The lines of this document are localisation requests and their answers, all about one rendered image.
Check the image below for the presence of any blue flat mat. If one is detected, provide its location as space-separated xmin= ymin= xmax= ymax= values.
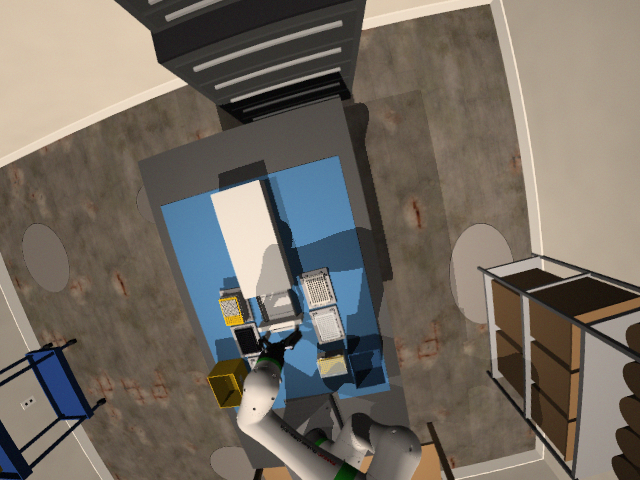
xmin=161 ymin=156 xmax=390 ymax=409

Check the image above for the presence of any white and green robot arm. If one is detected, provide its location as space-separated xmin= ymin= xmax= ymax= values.
xmin=237 ymin=349 xmax=422 ymax=480

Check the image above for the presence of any yellow open-top bin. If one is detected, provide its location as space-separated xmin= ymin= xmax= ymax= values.
xmin=207 ymin=358 xmax=248 ymax=408

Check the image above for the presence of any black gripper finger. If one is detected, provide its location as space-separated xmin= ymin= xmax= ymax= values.
xmin=258 ymin=330 xmax=272 ymax=355
xmin=276 ymin=325 xmax=302 ymax=350

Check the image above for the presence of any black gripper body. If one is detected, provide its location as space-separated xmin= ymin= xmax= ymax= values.
xmin=265 ymin=343 xmax=286 ymax=357

